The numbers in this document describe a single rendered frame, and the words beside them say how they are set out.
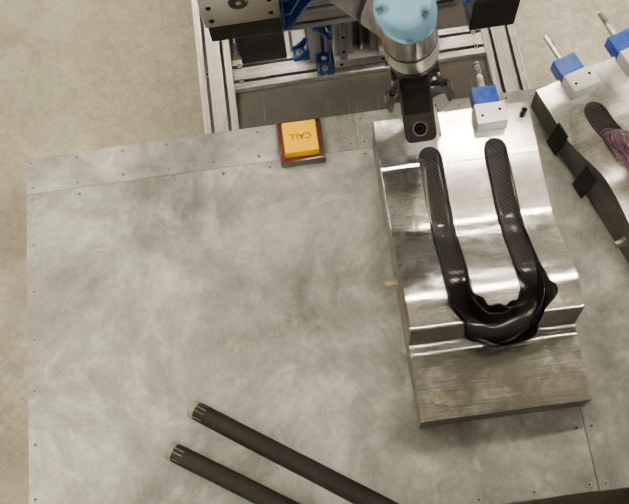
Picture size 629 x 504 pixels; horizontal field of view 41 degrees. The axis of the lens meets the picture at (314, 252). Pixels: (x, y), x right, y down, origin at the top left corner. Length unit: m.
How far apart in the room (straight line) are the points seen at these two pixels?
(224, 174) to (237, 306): 0.25
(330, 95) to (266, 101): 0.17
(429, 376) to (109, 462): 0.52
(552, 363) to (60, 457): 0.79
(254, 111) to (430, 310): 1.10
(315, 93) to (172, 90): 0.50
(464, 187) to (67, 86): 1.55
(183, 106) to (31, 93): 0.47
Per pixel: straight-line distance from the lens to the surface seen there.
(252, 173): 1.49
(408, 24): 1.05
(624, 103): 1.54
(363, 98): 2.23
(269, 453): 1.29
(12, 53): 2.77
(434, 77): 1.25
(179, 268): 1.45
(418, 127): 1.22
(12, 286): 2.44
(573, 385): 1.34
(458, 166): 1.39
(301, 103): 2.23
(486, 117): 1.41
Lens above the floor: 2.14
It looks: 70 degrees down
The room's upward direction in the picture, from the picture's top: 10 degrees counter-clockwise
